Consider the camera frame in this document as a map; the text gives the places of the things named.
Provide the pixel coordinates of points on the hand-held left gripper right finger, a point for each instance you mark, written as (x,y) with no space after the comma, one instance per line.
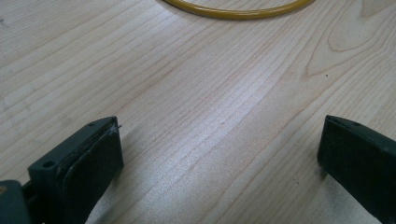
(361,158)

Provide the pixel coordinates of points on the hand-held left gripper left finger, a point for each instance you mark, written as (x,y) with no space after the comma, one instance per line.
(79,168)

